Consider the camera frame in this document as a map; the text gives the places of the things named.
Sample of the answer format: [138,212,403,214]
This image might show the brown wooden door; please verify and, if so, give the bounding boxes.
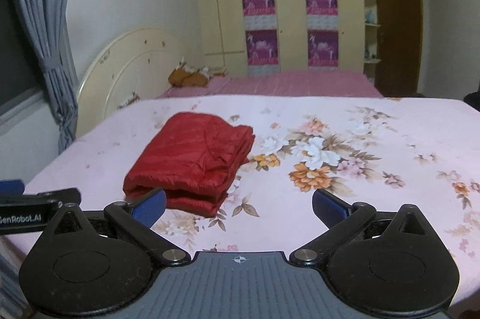
[373,0,425,99]

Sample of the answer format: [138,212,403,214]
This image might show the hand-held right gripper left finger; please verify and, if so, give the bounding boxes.
[48,187,191,266]

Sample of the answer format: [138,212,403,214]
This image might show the dark window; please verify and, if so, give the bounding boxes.
[0,0,43,119]

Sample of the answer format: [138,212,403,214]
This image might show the red puffer jacket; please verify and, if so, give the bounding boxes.
[123,112,256,218]

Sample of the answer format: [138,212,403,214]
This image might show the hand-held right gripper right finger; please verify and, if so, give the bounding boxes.
[288,189,433,266]

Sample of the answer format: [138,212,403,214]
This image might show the grey curtain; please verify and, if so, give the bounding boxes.
[3,0,82,155]

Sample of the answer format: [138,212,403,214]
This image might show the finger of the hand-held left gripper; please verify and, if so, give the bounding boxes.
[0,187,82,208]
[0,179,26,196]

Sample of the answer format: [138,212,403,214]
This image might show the brown woven bag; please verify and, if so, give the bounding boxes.
[167,57,211,89]

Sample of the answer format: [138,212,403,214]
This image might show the open corner shelf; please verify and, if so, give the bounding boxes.
[361,0,384,80]

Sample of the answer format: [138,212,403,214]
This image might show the cream round headboard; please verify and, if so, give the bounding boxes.
[76,27,189,138]

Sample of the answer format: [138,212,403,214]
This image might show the pink striped bed sheet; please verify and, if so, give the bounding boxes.
[157,69,384,100]

